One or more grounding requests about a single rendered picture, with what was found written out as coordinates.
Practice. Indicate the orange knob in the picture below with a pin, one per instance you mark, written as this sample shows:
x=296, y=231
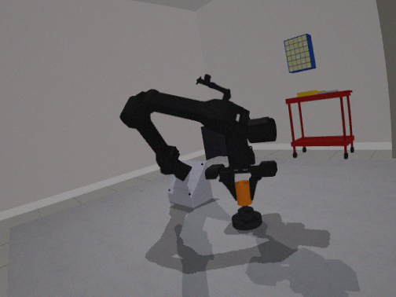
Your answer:
x=243, y=193

